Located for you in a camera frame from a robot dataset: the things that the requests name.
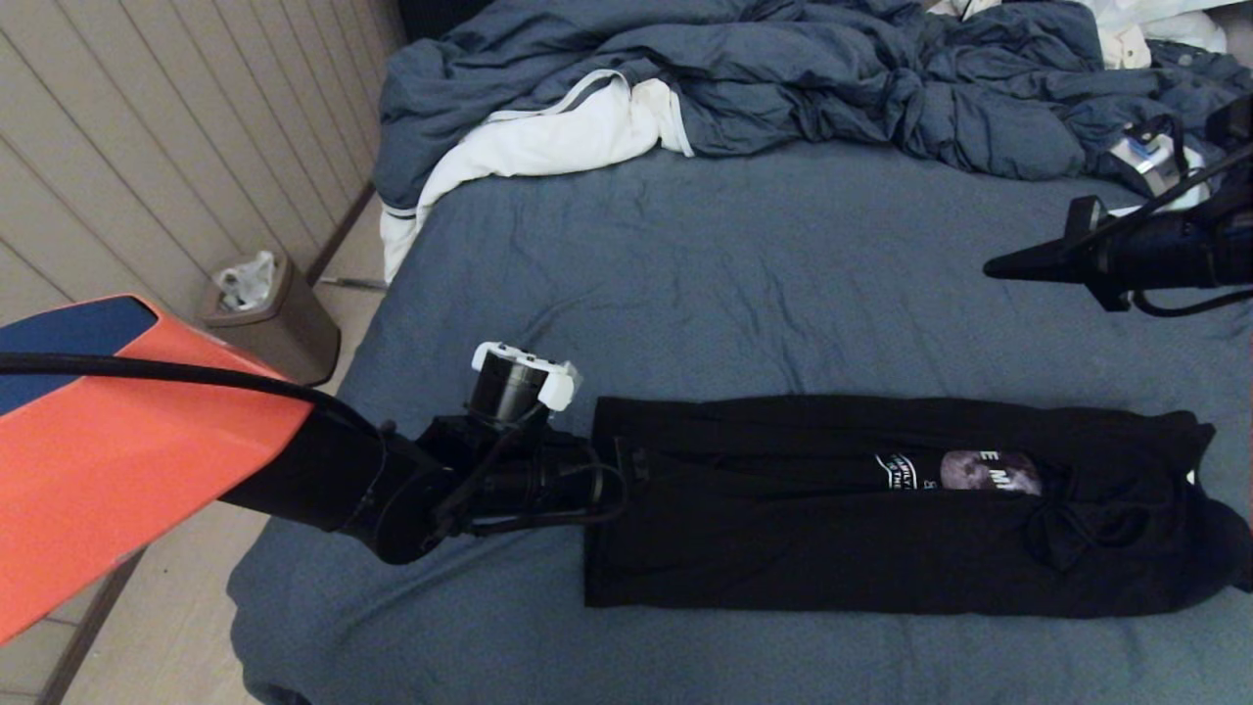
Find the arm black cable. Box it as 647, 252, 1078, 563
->
1082, 116, 1253, 319
0, 352, 393, 442

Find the black moon print T-shirt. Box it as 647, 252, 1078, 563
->
584, 395, 1253, 620

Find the blue bed sheet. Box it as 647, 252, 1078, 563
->
227, 142, 1253, 705

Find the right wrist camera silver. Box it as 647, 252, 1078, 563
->
1106, 132, 1181, 197

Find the brown trash bin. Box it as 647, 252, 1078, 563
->
199, 255, 342, 388

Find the right motor cylinder white bracket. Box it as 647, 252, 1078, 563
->
1116, 93, 1253, 218

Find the clear plastic bin liner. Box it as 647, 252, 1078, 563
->
213, 251, 278, 312

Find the crumpled blue duvet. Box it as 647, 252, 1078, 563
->
372, 0, 1253, 218

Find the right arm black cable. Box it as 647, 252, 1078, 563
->
1082, 116, 1253, 319

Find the white blanket grey stripe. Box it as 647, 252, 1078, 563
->
378, 72, 694, 285

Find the black headboard panel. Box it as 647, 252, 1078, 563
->
396, 0, 500, 45

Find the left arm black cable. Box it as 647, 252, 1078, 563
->
0, 352, 393, 442

